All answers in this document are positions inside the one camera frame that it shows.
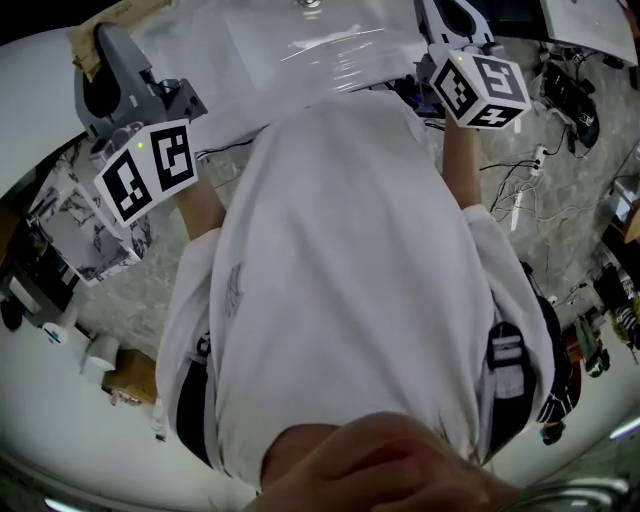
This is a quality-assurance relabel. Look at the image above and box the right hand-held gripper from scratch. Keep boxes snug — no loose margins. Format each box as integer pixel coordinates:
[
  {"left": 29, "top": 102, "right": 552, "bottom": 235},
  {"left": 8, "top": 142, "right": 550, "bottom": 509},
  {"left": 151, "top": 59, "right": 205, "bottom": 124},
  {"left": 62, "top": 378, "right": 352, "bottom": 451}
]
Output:
[{"left": 412, "top": 0, "right": 532, "bottom": 130}]

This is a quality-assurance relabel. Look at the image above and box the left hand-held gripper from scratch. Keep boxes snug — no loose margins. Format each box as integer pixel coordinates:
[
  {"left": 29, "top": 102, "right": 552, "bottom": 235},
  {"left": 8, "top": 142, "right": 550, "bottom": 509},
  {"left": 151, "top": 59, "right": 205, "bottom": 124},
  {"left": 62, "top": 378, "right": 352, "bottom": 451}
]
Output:
[{"left": 73, "top": 22, "right": 209, "bottom": 229}]

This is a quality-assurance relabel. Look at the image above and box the person's right forearm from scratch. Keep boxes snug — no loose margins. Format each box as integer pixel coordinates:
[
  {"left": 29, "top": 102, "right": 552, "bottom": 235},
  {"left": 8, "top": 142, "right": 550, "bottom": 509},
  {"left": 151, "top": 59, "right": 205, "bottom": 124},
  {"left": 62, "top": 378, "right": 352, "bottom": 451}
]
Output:
[{"left": 438, "top": 115, "right": 484, "bottom": 211}]

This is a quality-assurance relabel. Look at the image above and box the person's left forearm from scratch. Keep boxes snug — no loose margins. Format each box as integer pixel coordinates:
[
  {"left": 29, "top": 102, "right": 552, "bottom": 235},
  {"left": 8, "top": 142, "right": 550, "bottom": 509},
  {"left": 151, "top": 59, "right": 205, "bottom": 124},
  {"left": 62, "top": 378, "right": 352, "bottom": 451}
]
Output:
[{"left": 172, "top": 174, "right": 229, "bottom": 246}]

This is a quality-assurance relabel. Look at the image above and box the brown cardboard piece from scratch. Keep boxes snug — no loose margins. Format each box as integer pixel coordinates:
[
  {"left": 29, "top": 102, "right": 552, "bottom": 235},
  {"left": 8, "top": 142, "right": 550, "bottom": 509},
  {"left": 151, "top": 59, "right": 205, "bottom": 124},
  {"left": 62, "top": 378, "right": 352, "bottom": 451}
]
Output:
[{"left": 66, "top": 0, "right": 169, "bottom": 84}]

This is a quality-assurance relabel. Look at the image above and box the black electronic device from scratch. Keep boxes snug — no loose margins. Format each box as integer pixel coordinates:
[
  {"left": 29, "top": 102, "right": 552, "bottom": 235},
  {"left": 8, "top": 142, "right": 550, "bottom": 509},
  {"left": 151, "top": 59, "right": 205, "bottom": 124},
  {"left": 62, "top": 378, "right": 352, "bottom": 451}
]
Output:
[{"left": 542, "top": 60, "right": 600, "bottom": 149}]

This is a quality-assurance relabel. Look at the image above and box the white board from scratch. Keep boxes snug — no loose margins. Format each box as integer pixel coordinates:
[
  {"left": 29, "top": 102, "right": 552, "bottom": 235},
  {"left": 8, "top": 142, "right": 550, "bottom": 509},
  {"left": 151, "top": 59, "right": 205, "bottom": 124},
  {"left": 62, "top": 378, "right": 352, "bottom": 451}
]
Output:
[{"left": 539, "top": 0, "right": 640, "bottom": 60}]

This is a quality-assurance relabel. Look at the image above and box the marble pattern cabinet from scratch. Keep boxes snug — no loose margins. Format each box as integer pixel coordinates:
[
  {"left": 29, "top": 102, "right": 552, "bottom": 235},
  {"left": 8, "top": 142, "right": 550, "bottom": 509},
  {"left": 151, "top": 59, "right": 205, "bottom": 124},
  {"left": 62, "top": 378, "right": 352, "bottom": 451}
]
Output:
[{"left": 28, "top": 143, "right": 154, "bottom": 287}]

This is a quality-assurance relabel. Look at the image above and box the person's white shirt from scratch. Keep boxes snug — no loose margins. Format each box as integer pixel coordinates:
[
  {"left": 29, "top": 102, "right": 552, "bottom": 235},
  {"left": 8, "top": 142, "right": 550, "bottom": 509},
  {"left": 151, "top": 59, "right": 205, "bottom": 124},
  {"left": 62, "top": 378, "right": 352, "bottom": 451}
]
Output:
[{"left": 155, "top": 89, "right": 556, "bottom": 494}]

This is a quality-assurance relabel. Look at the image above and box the white bottle with blue label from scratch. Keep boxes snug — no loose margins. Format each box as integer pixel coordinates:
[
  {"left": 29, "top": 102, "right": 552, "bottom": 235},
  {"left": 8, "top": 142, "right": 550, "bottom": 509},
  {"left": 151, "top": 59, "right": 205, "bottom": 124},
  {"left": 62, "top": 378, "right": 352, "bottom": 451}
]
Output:
[{"left": 40, "top": 322, "right": 71, "bottom": 349}]

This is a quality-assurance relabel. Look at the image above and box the white paper roll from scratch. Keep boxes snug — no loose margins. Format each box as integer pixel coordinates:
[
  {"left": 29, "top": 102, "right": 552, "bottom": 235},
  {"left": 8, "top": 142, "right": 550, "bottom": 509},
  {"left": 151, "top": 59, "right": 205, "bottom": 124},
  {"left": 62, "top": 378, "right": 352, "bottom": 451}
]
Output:
[{"left": 79, "top": 334, "right": 119, "bottom": 384}]

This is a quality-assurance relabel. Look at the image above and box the green black tool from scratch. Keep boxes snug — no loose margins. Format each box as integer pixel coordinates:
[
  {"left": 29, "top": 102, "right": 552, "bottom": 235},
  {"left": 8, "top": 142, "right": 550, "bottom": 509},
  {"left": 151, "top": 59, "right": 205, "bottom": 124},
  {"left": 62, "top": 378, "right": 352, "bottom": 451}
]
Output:
[{"left": 574, "top": 317, "right": 612, "bottom": 379}]

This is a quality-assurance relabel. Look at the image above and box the black white striped shoe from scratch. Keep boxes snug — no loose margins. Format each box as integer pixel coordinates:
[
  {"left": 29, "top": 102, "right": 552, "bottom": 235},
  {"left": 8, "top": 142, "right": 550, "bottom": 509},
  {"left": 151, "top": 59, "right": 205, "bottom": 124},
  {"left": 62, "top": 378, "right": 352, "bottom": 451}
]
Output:
[{"left": 537, "top": 392, "right": 576, "bottom": 426}]

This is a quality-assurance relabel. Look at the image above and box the person's face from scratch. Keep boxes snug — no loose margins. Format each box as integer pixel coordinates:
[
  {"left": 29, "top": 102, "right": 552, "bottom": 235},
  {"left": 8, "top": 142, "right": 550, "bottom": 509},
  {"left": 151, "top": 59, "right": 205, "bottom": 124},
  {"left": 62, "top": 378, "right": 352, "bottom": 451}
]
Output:
[{"left": 257, "top": 411, "right": 524, "bottom": 512}]

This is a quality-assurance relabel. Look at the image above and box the white cable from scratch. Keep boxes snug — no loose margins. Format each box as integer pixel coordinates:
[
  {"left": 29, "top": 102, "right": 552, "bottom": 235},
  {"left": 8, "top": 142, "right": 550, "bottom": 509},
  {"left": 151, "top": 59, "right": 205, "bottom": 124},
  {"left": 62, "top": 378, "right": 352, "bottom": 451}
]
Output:
[{"left": 489, "top": 172, "right": 616, "bottom": 234}]

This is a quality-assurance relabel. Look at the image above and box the black white harness strap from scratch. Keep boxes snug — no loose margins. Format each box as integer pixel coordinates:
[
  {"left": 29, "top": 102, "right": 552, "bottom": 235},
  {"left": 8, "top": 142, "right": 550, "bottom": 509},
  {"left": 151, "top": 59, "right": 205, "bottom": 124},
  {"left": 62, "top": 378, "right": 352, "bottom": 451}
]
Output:
[
  {"left": 174, "top": 332, "right": 217, "bottom": 469},
  {"left": 484, "top": 322, "right": 539, "bottom": 454}
]

